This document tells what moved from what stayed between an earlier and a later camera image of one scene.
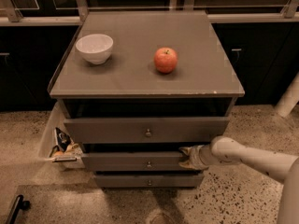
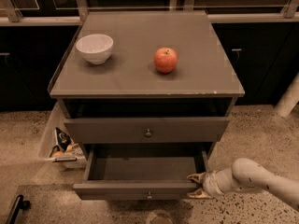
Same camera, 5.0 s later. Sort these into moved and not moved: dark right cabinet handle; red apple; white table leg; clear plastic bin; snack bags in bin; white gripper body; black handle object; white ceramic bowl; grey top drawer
Moved: white gripper body
Not moved: grey top drawer; snack bags in bin; white ceramic bowl; white table leg; dark right cabinet handle; black handle object; clear plastic bin; red apple
